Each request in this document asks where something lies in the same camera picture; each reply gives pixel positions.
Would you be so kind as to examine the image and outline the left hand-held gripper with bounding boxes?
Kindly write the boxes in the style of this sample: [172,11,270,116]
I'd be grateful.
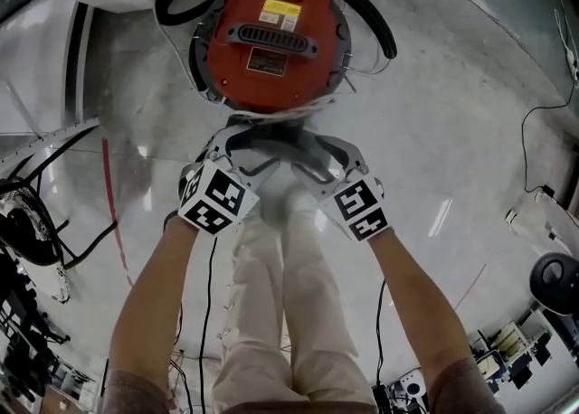
[177,125,284,237]

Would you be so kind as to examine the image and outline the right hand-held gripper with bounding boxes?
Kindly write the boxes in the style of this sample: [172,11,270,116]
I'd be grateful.
[291,133,391,243]

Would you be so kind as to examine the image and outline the person's left forearm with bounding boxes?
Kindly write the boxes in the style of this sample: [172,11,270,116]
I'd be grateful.
[108,215,214,380]

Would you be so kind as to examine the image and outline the person's right forearm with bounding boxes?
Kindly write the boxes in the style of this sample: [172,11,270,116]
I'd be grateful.
[365,227,476,381]

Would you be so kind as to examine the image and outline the red vacuum cleaner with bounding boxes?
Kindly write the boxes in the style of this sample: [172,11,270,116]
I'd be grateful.
[188,0,354,114]

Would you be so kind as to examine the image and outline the person's beige trousers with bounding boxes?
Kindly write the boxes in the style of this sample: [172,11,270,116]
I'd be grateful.
[211,190,377,409]

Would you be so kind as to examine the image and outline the white metal shelf rack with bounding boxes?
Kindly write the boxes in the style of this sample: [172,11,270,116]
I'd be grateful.
[0,0,101,165]

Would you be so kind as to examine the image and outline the small white device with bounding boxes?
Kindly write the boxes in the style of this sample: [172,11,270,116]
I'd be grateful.
[397,369,429,404]

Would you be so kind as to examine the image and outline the pile of electronic equipment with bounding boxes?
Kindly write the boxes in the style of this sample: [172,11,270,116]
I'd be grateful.
[465,307,560,398]

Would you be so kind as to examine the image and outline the white power strip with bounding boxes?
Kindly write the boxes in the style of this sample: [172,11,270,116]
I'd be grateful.
[564,48,579,83]

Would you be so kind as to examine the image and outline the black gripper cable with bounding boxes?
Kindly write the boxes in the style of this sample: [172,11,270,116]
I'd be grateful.
[374,277,388,389]
[198,234,218,414]

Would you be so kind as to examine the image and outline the black vacuum hose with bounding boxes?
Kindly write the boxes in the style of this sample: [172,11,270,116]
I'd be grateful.
[154,0,399,61]

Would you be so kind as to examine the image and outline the long black floor cable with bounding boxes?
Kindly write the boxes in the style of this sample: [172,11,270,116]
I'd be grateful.
[519,84,579,196]

